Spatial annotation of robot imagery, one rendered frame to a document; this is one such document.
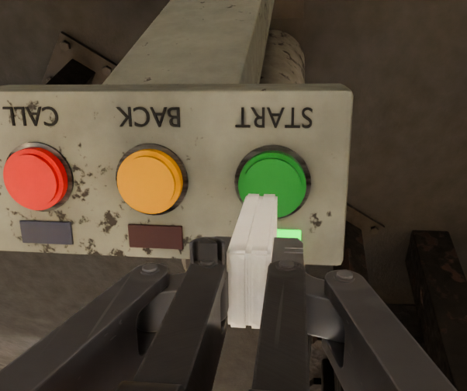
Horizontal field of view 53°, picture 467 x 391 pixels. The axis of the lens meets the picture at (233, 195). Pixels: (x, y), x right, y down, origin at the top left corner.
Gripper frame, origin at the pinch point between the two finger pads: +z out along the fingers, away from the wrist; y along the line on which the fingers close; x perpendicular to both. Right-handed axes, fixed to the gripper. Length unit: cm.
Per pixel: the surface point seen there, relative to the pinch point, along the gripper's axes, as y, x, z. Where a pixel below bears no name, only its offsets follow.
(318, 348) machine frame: 9, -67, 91
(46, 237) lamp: -14.7, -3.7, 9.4
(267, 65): -3, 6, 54
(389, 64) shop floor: 18, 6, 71
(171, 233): -6.1, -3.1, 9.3
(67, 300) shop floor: -62, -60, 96
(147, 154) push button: -7.2, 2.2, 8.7
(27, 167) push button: -14.8, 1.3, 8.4
